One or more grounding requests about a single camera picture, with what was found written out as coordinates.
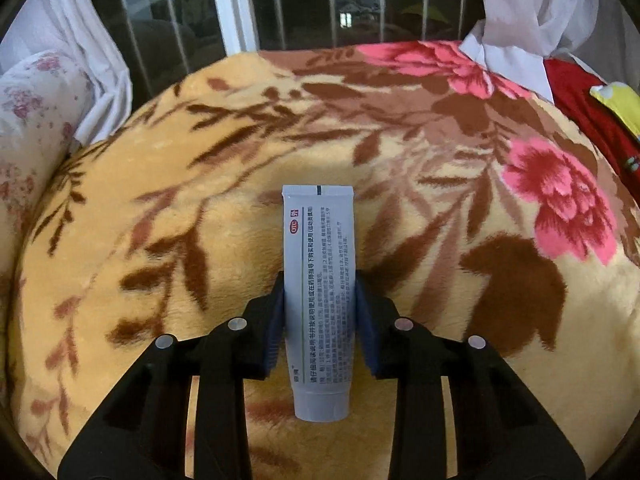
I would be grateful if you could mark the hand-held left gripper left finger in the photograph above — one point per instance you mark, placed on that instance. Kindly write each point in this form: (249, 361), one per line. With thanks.
(272, 330)

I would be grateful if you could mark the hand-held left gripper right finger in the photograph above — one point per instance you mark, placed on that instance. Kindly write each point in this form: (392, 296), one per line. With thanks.
(367, 335)

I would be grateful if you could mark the grey ointment tube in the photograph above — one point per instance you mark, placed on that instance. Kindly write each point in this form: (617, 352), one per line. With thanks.
(320, 260)

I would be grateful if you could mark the floral beige plush blanket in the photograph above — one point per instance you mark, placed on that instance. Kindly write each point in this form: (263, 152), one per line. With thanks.
(200, 185)

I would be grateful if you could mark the red cloth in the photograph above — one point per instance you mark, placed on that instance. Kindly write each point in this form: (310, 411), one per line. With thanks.
(595, 120)

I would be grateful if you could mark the pink floral white pillow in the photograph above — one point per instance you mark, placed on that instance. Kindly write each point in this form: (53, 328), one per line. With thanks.
(35, 120)

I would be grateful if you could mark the window with metal grille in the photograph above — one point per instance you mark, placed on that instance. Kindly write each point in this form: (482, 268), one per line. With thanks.
(325, 5)

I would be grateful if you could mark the yellow cloth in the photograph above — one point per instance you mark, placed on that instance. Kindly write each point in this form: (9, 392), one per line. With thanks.
(620, 102)

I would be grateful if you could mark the white curtain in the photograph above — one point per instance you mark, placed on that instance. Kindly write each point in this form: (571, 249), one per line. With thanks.
(525, 15)
(65, 50)

